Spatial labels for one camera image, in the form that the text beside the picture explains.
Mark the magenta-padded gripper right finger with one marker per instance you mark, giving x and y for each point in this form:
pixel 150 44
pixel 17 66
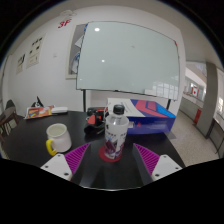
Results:
pixel 148 158

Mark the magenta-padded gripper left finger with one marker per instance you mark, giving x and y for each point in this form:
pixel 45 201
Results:
pixel 75 158

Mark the clear black-capped water bottle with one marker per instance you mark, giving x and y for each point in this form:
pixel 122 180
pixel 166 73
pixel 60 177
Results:
pixel 116 133

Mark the flat round red coaster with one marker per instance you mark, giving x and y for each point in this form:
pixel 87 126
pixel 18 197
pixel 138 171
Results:
pixel 101 155

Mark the blue and white cardboard box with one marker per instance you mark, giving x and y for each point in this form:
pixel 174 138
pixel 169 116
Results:
pixel 150 116

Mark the black and red device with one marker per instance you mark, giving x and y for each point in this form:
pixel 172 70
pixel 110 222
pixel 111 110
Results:
pixel 95 121

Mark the small white flat box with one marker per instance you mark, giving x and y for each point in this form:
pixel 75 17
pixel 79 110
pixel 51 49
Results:
pixel 59 109

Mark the black-legged side table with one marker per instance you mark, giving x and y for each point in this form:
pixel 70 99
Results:
pixel 216 133

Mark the dark wooden chair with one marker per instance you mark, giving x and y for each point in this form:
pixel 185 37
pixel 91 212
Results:
pixel 7 116

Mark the whiteboard on black stand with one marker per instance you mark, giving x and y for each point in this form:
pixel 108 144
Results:
pixel 130 56

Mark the framed notice board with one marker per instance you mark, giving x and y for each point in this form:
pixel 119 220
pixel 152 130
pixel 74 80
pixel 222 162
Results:
pixel 74 50

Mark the small white wall notice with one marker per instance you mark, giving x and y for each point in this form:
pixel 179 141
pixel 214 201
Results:
pixel 21 63

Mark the large white wall notice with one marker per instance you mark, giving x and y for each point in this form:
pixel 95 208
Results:
pixel 35 51

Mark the white wall-mounted fixture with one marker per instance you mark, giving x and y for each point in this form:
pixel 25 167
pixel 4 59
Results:
pixel 68 14

